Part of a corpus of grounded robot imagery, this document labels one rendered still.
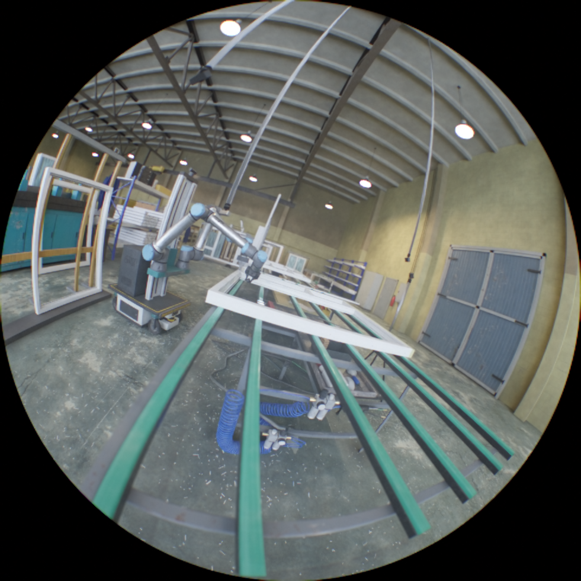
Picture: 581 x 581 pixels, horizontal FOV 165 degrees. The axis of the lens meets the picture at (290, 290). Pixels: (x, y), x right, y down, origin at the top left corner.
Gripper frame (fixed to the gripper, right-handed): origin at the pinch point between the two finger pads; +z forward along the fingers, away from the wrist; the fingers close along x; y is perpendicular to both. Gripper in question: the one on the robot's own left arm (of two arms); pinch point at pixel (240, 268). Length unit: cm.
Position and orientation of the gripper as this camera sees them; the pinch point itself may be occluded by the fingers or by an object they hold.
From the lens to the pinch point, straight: 220.9
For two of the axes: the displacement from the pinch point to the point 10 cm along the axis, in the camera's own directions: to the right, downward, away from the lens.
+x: 9.4, 3.0, 1.7
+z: -3.3, 9.3, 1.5
